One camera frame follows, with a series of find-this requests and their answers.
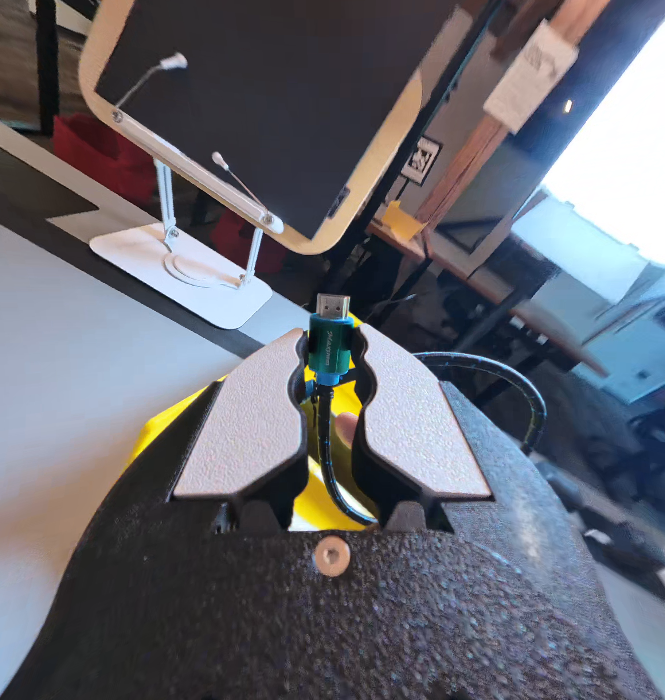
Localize wooden beam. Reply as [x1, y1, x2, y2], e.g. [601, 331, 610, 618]
[412, 0, 619, 233]

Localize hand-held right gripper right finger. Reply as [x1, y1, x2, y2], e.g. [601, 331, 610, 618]
[352, 324, 494, 506]

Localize black HDMI cable green plug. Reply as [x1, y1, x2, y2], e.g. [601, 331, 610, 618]
[308, 291, 549, 528]

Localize yellow plastic bin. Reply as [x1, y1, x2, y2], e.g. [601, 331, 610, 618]
[128, 315, 379, 534]

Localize bright softbox light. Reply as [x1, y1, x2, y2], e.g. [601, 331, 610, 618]
[538, 0, 665, 271]

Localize white tipped pin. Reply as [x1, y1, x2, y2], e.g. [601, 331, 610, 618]
[209, 150, 272, 222]
[113, 52, 190, 117]

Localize red chair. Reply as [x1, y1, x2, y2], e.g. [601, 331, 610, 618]
[52, 110, 160, 205]

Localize white paper label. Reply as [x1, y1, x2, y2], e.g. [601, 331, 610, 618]
[482, 19, 582, 135]

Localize black panel with wooden rim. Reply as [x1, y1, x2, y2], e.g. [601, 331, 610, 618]
[77, 0, 466, 257]

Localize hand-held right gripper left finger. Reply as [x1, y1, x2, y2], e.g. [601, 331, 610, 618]
[173, 327, 310, 506]

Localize white square marker tag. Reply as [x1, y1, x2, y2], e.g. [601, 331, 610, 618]
[400, 136, 443, 186]

